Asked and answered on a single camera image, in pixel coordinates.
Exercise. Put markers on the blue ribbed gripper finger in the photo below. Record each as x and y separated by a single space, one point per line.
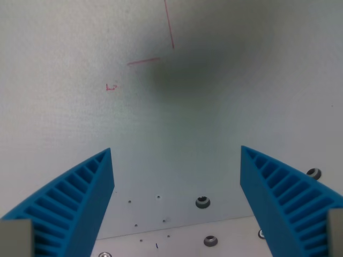
278 203
77 203

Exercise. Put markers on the silver screw head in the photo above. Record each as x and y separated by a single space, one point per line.
105 254
260 233

